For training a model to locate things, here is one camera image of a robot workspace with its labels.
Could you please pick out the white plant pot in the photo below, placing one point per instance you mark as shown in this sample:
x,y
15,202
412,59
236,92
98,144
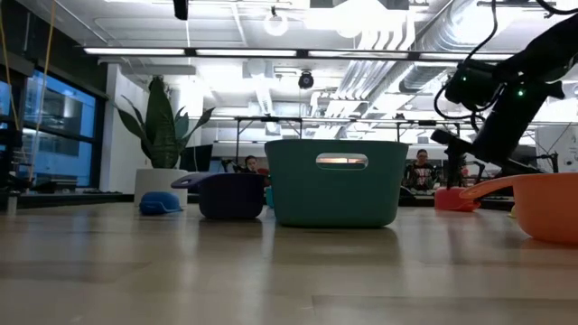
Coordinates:
x,y
158,185

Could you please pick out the orange measuring cup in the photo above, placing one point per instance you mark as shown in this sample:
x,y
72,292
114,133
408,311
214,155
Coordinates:
x,y
546,212

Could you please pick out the red measuring cup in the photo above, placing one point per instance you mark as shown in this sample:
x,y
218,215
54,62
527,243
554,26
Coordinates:
x,y
451,201

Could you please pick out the silver ventilation duct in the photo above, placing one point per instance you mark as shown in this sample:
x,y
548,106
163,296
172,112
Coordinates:
x,y
429,72

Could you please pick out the yellow measuring cup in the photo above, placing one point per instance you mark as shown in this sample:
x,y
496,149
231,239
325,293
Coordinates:
x,y
511,211

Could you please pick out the black monitor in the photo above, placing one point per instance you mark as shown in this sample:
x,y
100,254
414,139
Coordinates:
x,y
196,158

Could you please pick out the person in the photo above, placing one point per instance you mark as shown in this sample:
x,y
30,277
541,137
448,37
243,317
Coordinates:
x,y
251,164
421,173

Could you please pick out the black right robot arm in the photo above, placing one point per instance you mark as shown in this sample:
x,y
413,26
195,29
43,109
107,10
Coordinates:
x,y
551,49

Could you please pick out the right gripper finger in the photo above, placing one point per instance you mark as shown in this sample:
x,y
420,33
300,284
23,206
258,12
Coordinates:
x,y
454,169

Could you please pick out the small black robot arm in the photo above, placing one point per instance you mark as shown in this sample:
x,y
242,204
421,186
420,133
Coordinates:
x,y
476,169

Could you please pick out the green snake plant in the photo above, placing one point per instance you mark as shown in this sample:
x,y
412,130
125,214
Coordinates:
x,y
162,135

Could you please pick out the round white ceiling lamp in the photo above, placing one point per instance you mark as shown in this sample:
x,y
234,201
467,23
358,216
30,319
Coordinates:
x,y
276,25

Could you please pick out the large glass window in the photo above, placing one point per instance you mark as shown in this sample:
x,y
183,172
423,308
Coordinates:
x,y
58,135

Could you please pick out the purple measuring cup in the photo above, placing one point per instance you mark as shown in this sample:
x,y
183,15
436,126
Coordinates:
x,y
230,198

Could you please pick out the black aluminium table frame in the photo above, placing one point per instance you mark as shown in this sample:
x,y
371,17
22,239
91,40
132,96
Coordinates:
x,y
68,199

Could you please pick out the black metal workstation frame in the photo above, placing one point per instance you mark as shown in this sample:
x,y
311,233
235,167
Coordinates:
x,y
271,119

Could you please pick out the dark blue measuring cup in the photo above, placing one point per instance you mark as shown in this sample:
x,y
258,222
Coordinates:
x,y
158,204

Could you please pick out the black round camera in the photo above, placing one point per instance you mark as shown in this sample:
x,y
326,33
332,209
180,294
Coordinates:
x,y
305,80

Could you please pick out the teal plastic basket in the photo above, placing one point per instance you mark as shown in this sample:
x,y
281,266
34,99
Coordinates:
x,y
336,198

